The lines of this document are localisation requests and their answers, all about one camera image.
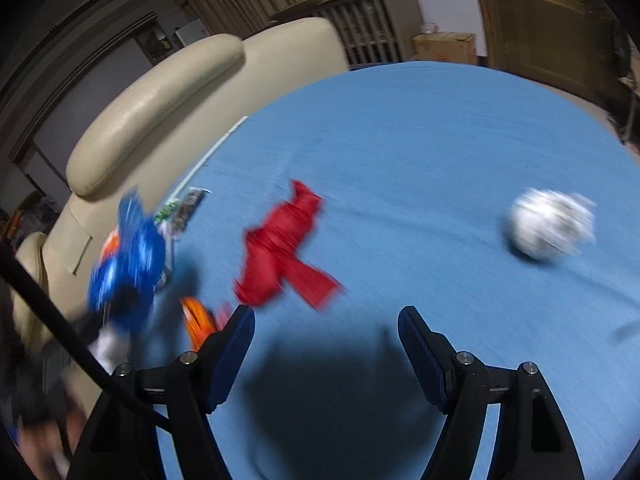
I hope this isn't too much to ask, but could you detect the red plastic bag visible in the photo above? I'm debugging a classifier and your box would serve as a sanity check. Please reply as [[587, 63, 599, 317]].
[[232, 179, 346, 313]]

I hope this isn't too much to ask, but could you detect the brown cardboard box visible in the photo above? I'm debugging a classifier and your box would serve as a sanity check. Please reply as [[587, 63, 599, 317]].
[[411, 32, 478, 66]]

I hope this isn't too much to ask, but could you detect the orange plastic bag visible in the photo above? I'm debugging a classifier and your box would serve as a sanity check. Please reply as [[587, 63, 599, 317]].
[[179, 296, 233, 351]]

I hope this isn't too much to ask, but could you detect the white knotted plastic bag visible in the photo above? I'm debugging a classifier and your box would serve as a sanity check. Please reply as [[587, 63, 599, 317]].
[[505, 187, 598, 263]]

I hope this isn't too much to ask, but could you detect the white appliance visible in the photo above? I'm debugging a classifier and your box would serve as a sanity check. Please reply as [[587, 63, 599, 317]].
[[173, 19, 212, 52]]

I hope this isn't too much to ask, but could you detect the orange and white tissue pack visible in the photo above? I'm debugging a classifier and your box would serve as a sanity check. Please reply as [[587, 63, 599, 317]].
[[97, 227, 123, 266]]

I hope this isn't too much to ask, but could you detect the dark screen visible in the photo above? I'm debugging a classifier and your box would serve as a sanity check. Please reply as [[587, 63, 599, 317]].
[[22, 35, 158, 191]]

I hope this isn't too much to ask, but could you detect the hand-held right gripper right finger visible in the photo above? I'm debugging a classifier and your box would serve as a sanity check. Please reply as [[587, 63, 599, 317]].
[[397, 305, 586, 480]]

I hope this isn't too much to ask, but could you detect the thin white stick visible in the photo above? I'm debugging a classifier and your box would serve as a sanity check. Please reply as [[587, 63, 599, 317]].
[[165, 116, 249, 211]]

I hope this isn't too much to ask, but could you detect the beige leather sofa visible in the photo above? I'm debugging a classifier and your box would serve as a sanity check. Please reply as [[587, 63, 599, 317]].
[[10, 16, 351, 411]]

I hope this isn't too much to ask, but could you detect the wooden double door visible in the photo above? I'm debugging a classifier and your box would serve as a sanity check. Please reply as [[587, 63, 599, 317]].
[[467, 0, 640, 106]]

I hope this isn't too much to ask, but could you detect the blue plastic bag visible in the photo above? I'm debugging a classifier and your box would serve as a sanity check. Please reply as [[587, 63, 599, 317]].
[[87, 187, 168, 333]]

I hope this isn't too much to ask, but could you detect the black cable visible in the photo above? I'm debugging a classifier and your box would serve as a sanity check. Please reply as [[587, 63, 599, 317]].
[[0, 249, 171, 423]]

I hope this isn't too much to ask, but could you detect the person's left hand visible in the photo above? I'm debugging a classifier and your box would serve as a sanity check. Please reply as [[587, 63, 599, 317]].
[[15, 407, 88, 478]]

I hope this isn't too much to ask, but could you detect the slatted wooden radiator cover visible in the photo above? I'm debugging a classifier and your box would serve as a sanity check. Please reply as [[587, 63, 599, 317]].
[[270, 0, 421, 67]]

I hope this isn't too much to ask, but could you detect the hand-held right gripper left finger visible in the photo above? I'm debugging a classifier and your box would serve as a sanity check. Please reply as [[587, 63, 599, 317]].
[[67, 304, 257, 480]]

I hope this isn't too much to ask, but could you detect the green snack wrapper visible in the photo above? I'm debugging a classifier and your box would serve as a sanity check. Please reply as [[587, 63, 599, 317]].
[[154, 187, 211, 236]]

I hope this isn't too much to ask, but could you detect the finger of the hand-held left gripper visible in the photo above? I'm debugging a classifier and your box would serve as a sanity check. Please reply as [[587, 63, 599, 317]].
[[80, 290, 156, 333]]

